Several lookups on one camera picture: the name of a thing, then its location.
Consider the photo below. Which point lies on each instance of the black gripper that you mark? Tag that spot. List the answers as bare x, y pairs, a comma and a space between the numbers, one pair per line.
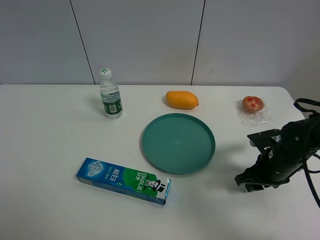
272, 169

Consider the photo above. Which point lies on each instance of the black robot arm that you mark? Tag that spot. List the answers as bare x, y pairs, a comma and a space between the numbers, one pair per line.
296, 142

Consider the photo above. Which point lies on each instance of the wrapped pastry with red topping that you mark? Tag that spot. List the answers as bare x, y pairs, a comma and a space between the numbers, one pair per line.
252, 111

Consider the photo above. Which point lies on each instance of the round green plate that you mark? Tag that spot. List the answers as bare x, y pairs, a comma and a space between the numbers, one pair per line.
178, 144

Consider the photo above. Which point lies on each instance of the blue green toothpaste box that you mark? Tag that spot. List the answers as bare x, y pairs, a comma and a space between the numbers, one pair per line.
123, 180

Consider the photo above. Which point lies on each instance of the yellow mango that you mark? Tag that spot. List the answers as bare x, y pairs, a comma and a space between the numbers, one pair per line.
181, 100

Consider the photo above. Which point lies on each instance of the clear water bottle green label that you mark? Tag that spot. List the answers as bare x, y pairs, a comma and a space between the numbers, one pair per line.
110, 95

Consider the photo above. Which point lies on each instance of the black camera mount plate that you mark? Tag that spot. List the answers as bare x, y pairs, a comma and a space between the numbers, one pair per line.
265, 139

